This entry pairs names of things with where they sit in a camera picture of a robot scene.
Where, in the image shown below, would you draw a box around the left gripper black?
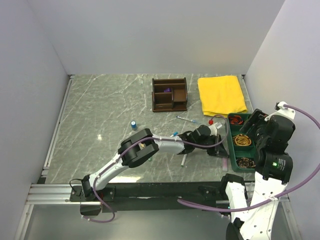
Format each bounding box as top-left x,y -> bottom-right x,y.
194,134 -> 230,160

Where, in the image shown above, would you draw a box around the blue-capped white pen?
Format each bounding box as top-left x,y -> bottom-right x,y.
176,115 -> 198,124

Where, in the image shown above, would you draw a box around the blue cap white marker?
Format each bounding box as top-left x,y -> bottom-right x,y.
170,132 -> 178,137

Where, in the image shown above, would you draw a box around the green cap white marker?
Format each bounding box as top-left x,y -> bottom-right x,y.
180,154 -> 188,168

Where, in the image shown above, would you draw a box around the pink eraser stick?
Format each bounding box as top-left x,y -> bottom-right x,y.
222,157 -> 228,172

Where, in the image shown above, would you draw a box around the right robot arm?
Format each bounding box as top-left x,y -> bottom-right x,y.
219,101 -> 296,240

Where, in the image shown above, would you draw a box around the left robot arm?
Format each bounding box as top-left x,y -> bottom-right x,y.
81,125 -> 229,201

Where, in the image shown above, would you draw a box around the orange rubber bands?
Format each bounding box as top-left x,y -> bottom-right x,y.
228,115 -> 244,125

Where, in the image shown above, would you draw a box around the yellow rubber bands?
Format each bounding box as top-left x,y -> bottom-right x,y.
232,134 -> 252,147

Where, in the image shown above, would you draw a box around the green compartment tray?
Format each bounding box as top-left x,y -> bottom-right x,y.
227,113 -> 256,174

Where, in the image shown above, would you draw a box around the brown rubber bands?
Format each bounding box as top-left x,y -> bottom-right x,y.
236,157 -> 256,169

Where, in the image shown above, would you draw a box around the yellow folded cloth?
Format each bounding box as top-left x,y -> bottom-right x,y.
197,75 -> 248,117

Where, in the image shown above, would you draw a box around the brown wooden desk organizer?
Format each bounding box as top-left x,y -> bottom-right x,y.
151,77 -> 188,113

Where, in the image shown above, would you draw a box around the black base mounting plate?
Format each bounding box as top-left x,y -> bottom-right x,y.
68,181 -> 249,213

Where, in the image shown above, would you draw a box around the blue glue bottle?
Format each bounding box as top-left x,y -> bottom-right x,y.
130,120 -> 138,131

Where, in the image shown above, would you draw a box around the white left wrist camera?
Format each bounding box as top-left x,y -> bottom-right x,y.
208,119 -> 223,131

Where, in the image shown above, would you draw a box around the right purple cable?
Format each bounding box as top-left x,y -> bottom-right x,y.
176,104 -> 320,213

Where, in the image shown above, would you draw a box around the purple cable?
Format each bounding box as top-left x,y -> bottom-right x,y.
176,104 -> 320,213
80,114 -> 230,223

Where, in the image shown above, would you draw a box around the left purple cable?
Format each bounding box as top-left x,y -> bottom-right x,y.
80,114 -> 230,223

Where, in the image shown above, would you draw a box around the white aluminium table rail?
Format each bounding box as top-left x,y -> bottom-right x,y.
40,74 -> 75,178

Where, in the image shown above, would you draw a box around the front aluminium frame rail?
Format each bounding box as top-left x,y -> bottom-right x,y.
26,183 -> 291,205

